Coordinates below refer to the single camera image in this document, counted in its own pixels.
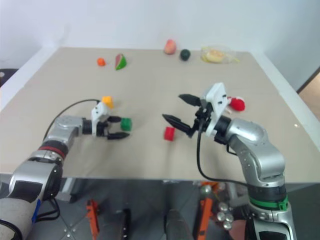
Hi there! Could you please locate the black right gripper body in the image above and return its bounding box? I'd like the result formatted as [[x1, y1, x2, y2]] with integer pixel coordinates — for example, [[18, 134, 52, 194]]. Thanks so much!
[[192, 97, 215, 134]]

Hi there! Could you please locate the dark green round toy fruit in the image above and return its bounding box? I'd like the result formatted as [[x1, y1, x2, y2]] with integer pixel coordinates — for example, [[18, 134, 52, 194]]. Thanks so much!
[[180, 48, 192, 62]]

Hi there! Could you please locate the toy watermelon slice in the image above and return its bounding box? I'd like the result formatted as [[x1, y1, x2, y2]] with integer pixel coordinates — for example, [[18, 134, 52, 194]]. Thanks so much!
[[114, 52, 128, 72]]

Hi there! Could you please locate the cluster of silver balls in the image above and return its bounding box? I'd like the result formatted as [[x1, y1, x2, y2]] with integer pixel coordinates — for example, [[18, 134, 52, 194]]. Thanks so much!
[[215, 201, 235, 230]]

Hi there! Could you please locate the green cube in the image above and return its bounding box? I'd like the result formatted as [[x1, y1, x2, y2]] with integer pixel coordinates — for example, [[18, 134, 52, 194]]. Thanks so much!
[[120, 117, 133, 132]]

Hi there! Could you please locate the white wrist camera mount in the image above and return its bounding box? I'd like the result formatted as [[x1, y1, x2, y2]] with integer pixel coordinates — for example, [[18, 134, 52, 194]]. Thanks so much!
[[200, 82, 233, 137], [90, 101, 111, 137]]

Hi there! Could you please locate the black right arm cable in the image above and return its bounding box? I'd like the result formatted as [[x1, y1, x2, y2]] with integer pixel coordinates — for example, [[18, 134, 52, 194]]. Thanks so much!
[[195, 119, 251, 188]]

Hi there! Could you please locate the blue tape strip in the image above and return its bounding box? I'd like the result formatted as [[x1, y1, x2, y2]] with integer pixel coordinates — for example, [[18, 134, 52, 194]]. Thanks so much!
[[30, 198, 42, 224]]

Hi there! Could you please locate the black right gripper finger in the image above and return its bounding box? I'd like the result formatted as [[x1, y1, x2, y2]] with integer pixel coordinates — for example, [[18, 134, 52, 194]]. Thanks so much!
[[177, 93, 202, 107], [162, 113, 195, 139]]

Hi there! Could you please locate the single silver ball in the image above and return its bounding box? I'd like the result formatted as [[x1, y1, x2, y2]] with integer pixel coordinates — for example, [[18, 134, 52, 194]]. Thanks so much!
[[200, 184, 213, 199]]

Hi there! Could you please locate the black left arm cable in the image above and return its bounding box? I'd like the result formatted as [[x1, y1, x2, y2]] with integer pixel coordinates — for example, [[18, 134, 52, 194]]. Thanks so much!
[[42, 99, 99, 141]]

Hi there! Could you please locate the toy peach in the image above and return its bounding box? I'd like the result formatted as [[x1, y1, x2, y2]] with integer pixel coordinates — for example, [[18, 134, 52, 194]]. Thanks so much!
[[163, 38, 179, 55]]

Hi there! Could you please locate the dark rounded shape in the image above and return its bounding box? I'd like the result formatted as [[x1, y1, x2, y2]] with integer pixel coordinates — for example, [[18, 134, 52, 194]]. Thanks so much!
[[163, 209, 194, 240]]

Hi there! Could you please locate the black upright bar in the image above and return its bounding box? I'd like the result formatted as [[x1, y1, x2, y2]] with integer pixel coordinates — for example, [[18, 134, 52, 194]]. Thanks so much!
[[121, 208, 132, 240]]

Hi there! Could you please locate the red and white toy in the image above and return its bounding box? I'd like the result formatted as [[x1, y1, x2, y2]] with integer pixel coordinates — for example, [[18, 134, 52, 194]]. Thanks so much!
[[224, 95, 247, 115]]

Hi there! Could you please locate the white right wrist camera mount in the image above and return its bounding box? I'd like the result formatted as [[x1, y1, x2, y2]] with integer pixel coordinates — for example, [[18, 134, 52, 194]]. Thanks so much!
[[200, 82, 233, 137]]

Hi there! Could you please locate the red cube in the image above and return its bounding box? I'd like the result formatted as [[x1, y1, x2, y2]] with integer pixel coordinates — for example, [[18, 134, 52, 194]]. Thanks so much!
[[163, 126, 176, 142]]

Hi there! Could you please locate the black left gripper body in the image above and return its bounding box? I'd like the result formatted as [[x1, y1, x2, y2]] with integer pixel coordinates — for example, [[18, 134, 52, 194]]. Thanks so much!
[[96, 117, 112, 139]]

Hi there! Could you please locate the yellow cube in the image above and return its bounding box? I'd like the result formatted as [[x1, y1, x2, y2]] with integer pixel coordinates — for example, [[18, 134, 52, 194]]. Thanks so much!
[[101, 95, 116, 110]]

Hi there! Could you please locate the orange clamp stand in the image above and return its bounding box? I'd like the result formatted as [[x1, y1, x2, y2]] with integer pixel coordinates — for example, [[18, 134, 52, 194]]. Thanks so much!
[[85, 198, 101, 240], [197, 181, 214, 240]]

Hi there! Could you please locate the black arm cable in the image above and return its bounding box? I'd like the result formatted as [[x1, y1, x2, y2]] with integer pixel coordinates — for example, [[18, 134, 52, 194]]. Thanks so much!
[[195, 119, 251, 188], [42, 99, 99, 141]]

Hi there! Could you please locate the clear bag with yellow food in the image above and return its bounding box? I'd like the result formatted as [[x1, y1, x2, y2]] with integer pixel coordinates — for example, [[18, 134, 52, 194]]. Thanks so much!
[[200, 44, 241, 65]]

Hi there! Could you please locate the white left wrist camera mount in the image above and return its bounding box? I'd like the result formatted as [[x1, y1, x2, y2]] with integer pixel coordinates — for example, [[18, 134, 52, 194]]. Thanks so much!
[[90, 101, 111, 137]]

